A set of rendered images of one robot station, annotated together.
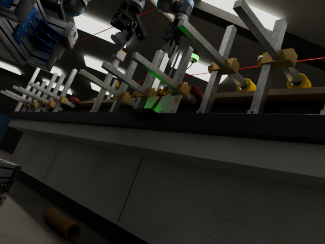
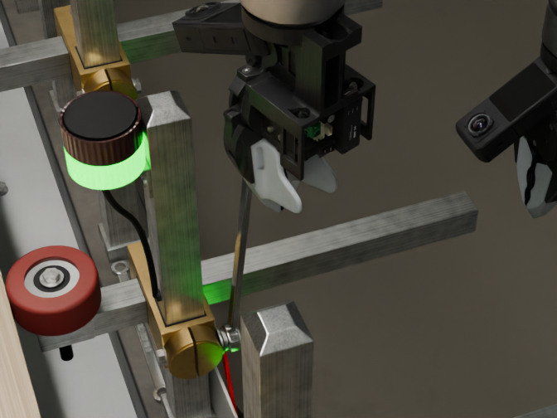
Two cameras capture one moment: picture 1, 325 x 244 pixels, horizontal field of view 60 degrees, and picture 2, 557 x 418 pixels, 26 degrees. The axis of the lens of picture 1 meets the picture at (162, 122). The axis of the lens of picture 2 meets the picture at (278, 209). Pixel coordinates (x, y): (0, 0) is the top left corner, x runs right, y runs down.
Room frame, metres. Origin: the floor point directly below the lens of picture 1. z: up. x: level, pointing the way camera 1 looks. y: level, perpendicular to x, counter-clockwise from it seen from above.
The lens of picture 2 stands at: (1.99, 0.31, 1.69)
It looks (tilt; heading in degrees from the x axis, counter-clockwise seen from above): 45 degrees down; 198
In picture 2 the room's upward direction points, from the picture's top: straight up
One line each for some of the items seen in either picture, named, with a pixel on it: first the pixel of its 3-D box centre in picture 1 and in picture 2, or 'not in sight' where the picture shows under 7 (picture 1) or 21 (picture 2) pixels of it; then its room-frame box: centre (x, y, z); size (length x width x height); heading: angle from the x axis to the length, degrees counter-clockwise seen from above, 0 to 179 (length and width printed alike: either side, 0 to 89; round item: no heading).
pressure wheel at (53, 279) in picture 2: (192, 98); (59, 316); (1.39, -0.10, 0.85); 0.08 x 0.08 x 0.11
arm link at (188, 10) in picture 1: (184, 8); not in sight; (1.34, 0.10, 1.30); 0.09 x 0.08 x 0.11; 75
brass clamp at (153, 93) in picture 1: (145, 94); not in sight; (1.54, 0.14, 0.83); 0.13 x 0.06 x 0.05; 39
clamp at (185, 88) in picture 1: (177, 90); (171, 307); (1.34, -0.01, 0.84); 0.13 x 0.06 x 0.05; 39
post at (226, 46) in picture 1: (218, 69); (102, 80); (1.16, -0.15, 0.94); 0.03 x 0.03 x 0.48; 39
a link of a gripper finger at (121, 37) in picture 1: (120, 38); (548, 167); (1.06, 0.28, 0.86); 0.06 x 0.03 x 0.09; 129
